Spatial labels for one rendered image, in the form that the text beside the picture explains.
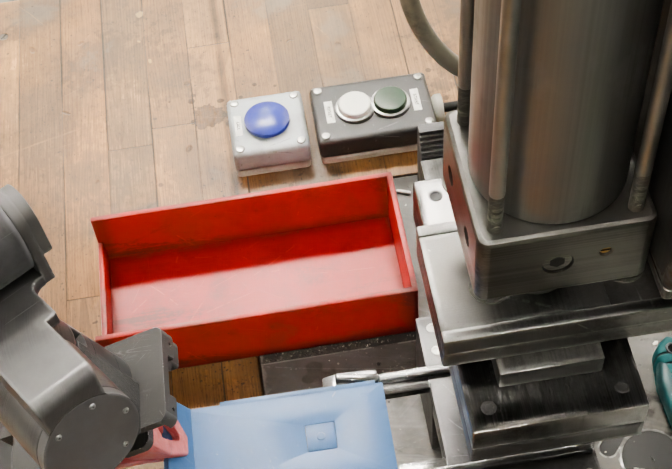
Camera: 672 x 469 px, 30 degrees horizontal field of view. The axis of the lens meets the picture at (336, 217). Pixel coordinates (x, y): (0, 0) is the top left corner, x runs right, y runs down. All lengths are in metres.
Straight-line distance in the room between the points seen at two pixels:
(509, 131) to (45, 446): 0.28
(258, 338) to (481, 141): 0.44
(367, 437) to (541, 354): 0.20
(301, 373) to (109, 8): 0.47
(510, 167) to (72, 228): 0.60
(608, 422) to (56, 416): 0.30
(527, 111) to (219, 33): 0.72
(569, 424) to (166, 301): 0.44
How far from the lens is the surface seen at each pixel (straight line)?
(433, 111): 1.12
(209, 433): 0.88
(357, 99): 1.12
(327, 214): 1.06
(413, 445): 0.97
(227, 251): 1.07
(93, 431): 0.67
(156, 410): 0.77
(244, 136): 1.11
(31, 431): 0.67
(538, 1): 0.51
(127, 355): 0.80
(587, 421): 0.72
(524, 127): 0.56
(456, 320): 0.69
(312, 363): 1.01
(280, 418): 0.88
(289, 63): 1.21
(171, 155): 1.15
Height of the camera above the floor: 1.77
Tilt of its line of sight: 53 degrees down
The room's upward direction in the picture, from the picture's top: 5 degrees counter-clockwise
